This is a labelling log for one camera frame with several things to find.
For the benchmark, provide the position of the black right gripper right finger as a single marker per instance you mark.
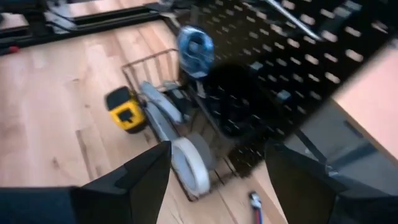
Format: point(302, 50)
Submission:
point(311, 202)

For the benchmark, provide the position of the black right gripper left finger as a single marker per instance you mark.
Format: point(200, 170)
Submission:
point(93, 205)

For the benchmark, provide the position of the black yellow tape measure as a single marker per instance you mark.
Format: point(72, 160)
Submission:
point(126, 115)

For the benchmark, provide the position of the white masking tape roll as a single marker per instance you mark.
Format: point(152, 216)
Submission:
point(199, 174)

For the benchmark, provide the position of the grey utility knife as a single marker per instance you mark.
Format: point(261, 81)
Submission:
point(161, 102)

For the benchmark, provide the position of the dark screwdriver with red end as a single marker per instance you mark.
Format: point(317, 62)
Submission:
point(12, 49)

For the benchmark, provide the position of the black perforated peg board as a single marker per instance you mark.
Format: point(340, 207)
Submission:
point(280, 62)

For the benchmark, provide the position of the pale wood side table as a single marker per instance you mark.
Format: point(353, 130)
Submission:
point(373, 99)

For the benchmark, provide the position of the black plastic cup bin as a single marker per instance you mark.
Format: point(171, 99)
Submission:
point(233, 99)

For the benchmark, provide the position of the black aluminium table frame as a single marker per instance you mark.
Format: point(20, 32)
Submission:
point(93, 17)

